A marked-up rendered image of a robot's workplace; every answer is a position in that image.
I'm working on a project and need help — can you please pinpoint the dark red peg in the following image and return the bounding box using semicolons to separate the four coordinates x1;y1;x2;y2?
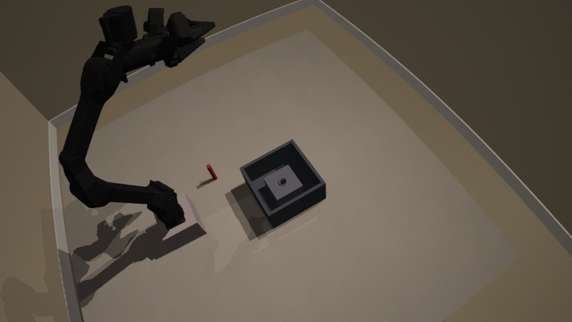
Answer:
206;164;218;180

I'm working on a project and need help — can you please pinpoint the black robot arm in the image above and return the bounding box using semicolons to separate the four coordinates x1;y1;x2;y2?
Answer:
59;5;186;230

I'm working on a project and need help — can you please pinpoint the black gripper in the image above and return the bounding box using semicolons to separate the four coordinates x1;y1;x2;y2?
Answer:
139;11;215;68

